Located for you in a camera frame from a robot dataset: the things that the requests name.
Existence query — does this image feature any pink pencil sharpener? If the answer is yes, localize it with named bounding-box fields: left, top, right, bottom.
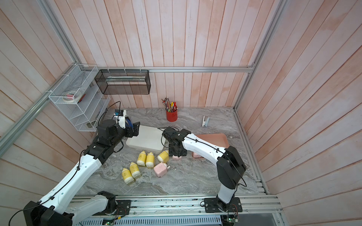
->
left=153, top=163, right=170, bottom=178
left=172, top=155, right=182, bottom=160
left=192, top=153, right=202, bottom=159

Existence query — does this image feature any yellow pencil sharpener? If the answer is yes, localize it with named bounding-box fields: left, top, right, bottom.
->
left=122, top=168, right=134, bottom=184
left=130, top=162, right=141, bottom=178
left=137, top=151, right=147, bottom=166
left=157, top=150, right=169, bottom=163
left=145, top=152, right=155, bottom=168

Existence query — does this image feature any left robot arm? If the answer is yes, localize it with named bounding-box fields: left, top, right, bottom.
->
left=23, top=117, right=140, bottom=226

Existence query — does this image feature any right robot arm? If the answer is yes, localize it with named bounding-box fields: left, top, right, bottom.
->
left=160, top=127, right=247, bottom=213

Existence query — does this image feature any white storage tray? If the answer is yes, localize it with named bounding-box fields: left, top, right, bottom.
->
left=126, top=125, right=166, bottom=153

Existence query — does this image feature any pink storage tray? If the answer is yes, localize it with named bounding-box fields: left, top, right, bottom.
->
left=196, top=133, right=230, bottom=148

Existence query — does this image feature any red pen cup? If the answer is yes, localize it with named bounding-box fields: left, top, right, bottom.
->
left=166, top=110, right=178, bottom=122

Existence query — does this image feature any pens and pencils bunch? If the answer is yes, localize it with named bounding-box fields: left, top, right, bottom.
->
left=161, top=97, right=178, bottom=113

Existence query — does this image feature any tape roll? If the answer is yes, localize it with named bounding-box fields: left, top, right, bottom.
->
left=62, top=90, right=81, bottom=103

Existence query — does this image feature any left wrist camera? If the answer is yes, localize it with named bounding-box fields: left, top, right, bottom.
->
left=113, top=109, right=126, bottom=129

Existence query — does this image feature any white wire wall shelf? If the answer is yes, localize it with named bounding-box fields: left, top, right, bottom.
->
left=49, top=64, right=110, bottom=132

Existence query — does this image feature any black mesh wall basket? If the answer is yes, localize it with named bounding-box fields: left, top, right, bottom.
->
left=95, top=69, right=151, bottom=95

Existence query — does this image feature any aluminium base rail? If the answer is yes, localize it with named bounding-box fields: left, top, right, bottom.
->
left=49, top=194, right=283, bottom=226

